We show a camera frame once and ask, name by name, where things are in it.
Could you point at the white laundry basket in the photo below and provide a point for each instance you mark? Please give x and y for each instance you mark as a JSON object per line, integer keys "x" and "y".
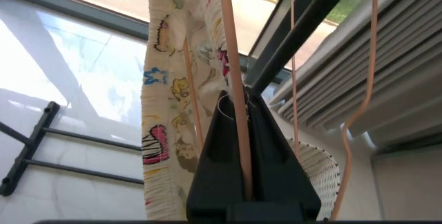
{"x": 321, "y": 175}

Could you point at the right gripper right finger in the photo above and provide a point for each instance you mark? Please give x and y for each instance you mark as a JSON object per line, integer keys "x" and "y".
{"x": 283, "y": 182}

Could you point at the cream printed garment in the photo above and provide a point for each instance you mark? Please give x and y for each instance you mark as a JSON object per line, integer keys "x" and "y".
{"x": 155, "y": 113}

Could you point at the black clothes rack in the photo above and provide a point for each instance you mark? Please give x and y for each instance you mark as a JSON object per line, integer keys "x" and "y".
{"x": 310, "y": 13}

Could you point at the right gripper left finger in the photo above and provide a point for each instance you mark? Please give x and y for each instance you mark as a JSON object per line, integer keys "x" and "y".
{"x": 214, "y": 175}

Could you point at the pink clothes hanger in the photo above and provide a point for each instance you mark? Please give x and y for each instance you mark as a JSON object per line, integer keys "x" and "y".
{"x": 235, "y": 79}
{"x": 294, "y": 96}

